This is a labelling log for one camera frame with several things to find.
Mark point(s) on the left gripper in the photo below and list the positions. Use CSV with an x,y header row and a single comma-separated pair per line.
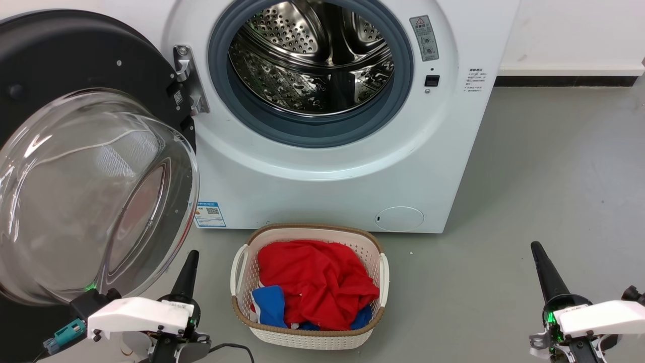
x,y
176,350

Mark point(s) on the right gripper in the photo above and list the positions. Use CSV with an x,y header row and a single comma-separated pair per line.
x,y
579,350

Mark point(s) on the black round washer door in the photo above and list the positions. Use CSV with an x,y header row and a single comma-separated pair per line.
x,y
75,50

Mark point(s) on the white front-load washing machine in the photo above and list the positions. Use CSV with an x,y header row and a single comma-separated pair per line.
x,y
327,196

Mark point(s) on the metal door hinge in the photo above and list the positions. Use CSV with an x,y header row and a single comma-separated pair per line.
x,y
187,75

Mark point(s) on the black door latch slot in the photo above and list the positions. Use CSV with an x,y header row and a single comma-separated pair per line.
x,y
432,80

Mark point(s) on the blue energy label sticker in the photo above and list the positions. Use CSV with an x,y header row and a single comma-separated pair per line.
x,y
209,214

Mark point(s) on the blue garment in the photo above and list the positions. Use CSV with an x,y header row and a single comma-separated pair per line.
x,y
269,305

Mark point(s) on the red garment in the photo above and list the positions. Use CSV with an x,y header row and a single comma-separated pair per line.
x,y
317,282

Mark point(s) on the white plastic laundry basket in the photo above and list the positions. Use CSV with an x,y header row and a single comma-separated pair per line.
x,y
307,340

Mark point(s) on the round white filter cover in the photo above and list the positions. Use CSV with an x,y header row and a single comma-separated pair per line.
x,y
399,219

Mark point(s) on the small printed text sticker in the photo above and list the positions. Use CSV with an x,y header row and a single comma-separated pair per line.
x,y
475,79

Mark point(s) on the grey warning sticker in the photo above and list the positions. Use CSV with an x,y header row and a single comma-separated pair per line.
x,y
424,38

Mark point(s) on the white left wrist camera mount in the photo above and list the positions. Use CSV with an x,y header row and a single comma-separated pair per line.
x,y
136,315

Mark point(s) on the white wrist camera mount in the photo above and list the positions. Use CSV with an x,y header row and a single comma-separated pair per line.
x,y
136,315
599,317

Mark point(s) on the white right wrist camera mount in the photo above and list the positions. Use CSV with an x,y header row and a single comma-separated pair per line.
x,y
599,317

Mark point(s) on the black left wrist camera block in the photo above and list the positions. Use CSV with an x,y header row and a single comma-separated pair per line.
x,y
88,304

